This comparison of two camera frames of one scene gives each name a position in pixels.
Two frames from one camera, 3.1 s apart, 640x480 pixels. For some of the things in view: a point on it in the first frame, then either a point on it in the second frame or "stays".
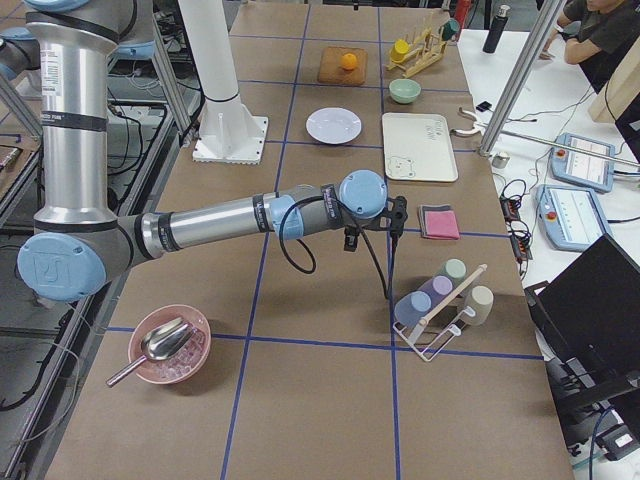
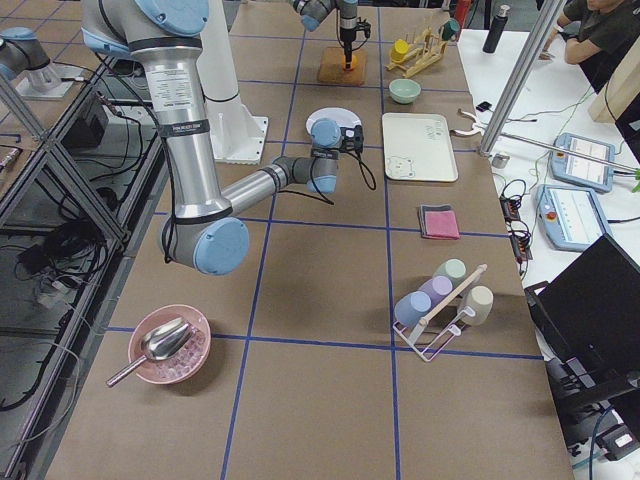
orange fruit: x=349 y=61 stays
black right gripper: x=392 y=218 → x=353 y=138
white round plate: x=334 y=125 stays
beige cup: x=480 y=298 stays
